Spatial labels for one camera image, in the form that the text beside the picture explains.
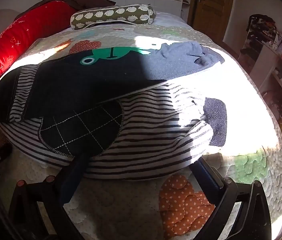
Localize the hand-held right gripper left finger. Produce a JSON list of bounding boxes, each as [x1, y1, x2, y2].
[[8, 152, 91, 240]]

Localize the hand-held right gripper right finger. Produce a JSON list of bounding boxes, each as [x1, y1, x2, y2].
[[190, 157, 273, 240]]

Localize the striped pants with dark patches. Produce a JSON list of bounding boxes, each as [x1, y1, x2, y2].
[[0, 41, 228, 180]]

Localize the patchwork quilted bedspread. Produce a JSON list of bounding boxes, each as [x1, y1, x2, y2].
[[0, 11, 282, 240]]

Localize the cluttered shelf unit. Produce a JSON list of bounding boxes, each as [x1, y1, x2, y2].
[[240, 14, 282, 140]]

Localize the red bolster pillow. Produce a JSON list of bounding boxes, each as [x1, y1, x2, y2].
[[0, 0, 78, 92]]

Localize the green patterned bolster pillow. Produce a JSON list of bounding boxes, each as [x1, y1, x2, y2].
[[70, 4, 156, 30]]

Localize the wooden door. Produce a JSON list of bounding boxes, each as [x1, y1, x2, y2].
[[192, 0, 236, 43]]

